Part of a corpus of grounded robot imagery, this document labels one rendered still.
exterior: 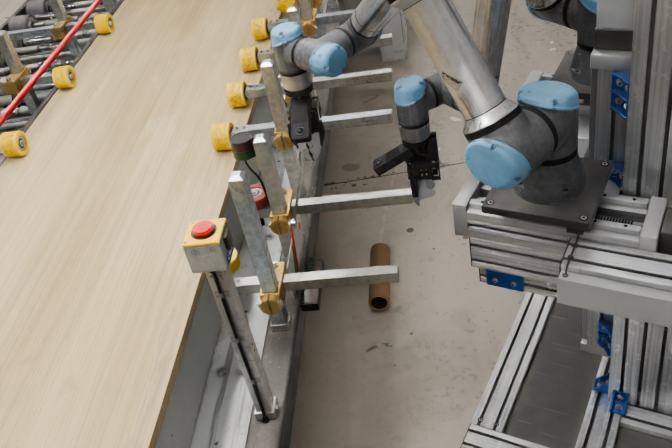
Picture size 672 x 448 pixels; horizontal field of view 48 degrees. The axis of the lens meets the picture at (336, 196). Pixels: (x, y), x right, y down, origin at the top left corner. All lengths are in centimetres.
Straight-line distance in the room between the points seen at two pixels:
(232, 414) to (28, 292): 58
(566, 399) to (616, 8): 114
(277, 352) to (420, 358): 94
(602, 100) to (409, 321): 136
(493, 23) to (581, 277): 57
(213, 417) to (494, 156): 93
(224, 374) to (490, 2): 109
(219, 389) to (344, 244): 140
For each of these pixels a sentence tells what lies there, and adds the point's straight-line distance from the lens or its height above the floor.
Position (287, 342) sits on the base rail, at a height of 70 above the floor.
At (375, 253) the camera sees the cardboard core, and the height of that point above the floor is 8.
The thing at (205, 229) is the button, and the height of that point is 123.
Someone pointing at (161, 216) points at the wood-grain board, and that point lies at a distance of 203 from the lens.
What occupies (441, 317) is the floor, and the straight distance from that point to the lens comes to 281.
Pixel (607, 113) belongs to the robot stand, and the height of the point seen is 111.
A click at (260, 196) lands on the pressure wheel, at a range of 197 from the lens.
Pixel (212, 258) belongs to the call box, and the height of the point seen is 118.
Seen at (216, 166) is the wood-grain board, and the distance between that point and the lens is 216.
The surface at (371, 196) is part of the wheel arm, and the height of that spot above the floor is 86.
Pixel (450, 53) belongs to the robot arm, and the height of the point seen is 140.
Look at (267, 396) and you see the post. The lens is 166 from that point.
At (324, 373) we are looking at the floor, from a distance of 270.
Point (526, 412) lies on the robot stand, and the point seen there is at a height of 21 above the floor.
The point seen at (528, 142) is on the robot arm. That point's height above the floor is 124.
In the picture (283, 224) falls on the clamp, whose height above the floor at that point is 86.
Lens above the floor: 202
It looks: 36 degrees down
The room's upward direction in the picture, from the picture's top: 12 degrees counter-clockwise
